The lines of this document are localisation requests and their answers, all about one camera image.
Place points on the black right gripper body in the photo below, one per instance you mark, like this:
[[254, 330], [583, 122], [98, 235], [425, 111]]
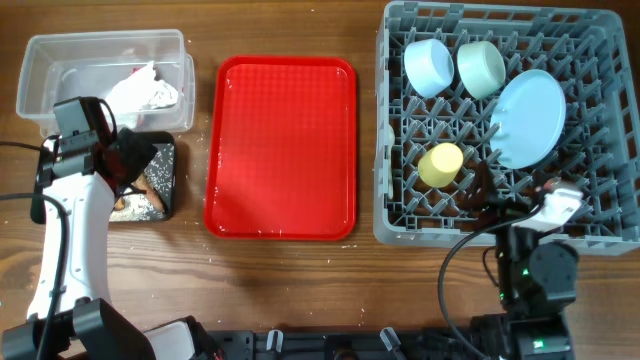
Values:
[[503, 208]]

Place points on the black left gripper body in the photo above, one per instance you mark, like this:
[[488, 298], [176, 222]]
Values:
[[134, 155]]

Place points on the brown carrot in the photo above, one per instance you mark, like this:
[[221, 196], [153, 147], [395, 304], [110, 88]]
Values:
[[142, 183]]

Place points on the brown food scrap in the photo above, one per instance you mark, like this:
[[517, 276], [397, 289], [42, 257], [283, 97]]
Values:
[[119, 205]]

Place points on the white rice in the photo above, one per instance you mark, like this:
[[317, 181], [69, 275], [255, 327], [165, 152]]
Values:
[[160, 173]]

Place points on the yellow plastic cup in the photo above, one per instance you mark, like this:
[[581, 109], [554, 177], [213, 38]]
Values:
[[440, 165]]

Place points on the white napkin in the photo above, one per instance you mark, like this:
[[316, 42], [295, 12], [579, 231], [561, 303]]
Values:
[[139, 92], [163, 95]]

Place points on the large light blue plate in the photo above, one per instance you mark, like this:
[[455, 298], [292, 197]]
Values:
[[528, 119]]

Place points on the light green bowl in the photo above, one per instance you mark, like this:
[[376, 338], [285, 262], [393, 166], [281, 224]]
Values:
[[481, 68]]

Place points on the light blue rice bowl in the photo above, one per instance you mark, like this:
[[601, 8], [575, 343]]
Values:
[[429, 67]]

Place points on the white plastic spoon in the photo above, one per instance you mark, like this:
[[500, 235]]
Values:
[[391, 142]]

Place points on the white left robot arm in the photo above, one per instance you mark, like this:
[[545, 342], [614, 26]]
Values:
[[81, 174]]

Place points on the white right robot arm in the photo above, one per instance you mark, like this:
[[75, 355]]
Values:
[[536, 280]]

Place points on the black waste tray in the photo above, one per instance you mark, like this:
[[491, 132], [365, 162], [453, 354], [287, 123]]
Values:
[[53, 143]]

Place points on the grey dishwasher rack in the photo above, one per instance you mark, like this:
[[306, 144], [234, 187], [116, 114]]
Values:
[[585, 50]]

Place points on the clear plastic bin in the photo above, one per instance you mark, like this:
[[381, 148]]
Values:
[[59, 67]]

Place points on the red plastic tray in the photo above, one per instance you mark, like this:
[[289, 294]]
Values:
[[283, 149]]

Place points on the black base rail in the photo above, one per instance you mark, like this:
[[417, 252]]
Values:
[[388, 343]]

